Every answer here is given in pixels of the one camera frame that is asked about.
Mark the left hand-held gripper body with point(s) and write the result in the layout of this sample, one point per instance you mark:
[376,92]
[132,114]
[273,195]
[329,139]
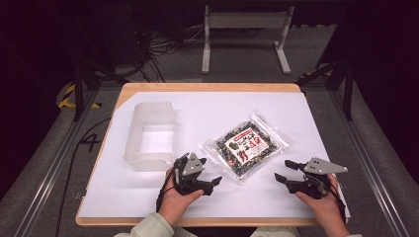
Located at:
[191,166]

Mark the aluminium rail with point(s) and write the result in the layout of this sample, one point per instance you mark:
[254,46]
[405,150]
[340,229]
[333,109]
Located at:
[49,177]
[369,164]

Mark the black metal stand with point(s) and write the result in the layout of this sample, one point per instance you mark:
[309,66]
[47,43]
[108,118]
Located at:
[347,89]
[79,89]

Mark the translucent plastic container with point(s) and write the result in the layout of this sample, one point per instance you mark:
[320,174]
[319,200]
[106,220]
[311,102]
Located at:
[154,141]

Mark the person's beige jacket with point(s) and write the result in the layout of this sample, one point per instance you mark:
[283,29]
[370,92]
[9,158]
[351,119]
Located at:
[275,233]

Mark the white metal stand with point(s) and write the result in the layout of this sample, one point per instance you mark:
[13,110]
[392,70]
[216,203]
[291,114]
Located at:
[247,20]

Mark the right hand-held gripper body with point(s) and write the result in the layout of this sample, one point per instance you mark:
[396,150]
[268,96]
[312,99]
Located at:
[321,166]

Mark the white sheet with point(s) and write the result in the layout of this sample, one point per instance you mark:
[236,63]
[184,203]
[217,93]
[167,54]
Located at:
[263,200]

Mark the person's right hand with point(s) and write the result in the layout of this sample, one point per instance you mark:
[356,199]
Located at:
[324,210]

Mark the yellow black striped tape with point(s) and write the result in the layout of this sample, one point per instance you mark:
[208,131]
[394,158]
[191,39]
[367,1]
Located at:
[67,97]

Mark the person's left hand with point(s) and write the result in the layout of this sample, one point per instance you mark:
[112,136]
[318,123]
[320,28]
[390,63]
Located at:
[176,204]

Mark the clear dried food packet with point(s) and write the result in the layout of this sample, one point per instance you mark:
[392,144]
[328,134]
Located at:
[245,147]

